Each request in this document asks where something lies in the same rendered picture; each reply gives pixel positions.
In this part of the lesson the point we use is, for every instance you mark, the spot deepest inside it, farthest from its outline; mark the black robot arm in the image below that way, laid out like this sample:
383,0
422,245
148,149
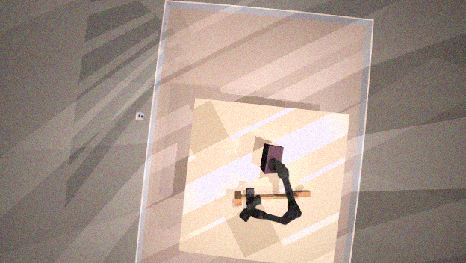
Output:
293,212

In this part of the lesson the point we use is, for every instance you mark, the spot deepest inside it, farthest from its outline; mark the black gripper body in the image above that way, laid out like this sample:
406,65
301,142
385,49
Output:
249,192

